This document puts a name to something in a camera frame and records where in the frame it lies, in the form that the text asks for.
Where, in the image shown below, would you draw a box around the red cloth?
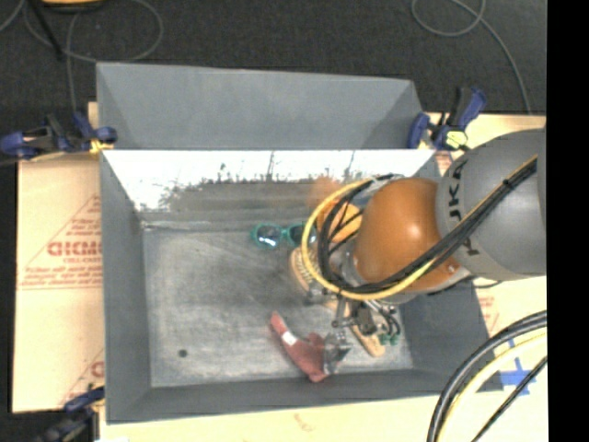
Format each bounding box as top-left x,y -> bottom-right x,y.
269,310 -> 333,383

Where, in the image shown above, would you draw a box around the brown cardboard board, red print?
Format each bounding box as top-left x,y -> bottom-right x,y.
11,101 -> 548,414

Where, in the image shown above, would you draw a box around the orange fuzzy object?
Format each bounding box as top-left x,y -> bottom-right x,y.
304,175 -> 365,246

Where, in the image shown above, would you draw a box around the grey metal bin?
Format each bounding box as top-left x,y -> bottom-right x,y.
95,61 -> 503,424

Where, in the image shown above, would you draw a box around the teal sunglasses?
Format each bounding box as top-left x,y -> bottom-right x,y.
249,221 -> 319,250

